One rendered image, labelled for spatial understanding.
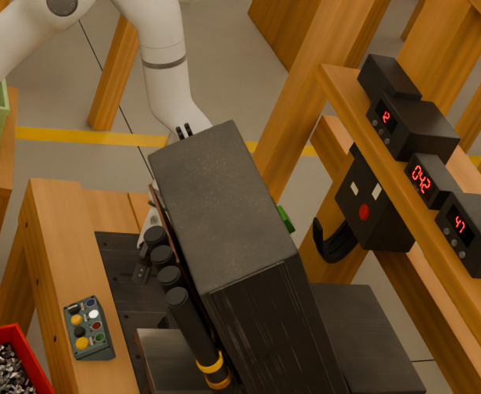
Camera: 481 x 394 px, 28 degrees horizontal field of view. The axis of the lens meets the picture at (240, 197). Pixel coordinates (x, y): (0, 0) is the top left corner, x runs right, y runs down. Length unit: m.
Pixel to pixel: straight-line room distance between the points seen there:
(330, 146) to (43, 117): 2.18
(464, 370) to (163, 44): 0.91
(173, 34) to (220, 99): 3.22
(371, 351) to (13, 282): 1.14
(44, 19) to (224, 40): 3.85
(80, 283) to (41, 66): 2.61
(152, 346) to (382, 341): 0.47
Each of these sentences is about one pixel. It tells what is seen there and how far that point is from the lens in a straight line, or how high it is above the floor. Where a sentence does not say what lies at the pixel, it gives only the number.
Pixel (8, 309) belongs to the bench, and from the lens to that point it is 2.85.
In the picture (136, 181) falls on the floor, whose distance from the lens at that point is 4.32.
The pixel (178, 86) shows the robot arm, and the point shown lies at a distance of 1.97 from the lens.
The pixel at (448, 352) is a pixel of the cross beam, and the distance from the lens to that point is 2.16.
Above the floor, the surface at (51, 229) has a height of 0.90.
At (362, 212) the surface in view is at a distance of 2.08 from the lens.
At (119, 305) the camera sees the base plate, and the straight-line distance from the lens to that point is 2.37.
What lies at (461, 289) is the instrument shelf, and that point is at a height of 1.53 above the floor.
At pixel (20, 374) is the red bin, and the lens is 2.17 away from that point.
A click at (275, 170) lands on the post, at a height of 1.07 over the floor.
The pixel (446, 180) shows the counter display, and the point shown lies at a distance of 1.95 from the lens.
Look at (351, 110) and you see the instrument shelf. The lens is 2.13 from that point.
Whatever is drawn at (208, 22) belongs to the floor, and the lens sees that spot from 5.86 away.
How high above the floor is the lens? 2.49
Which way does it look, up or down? 34 degrees down
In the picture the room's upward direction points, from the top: 24 degrees clockwise
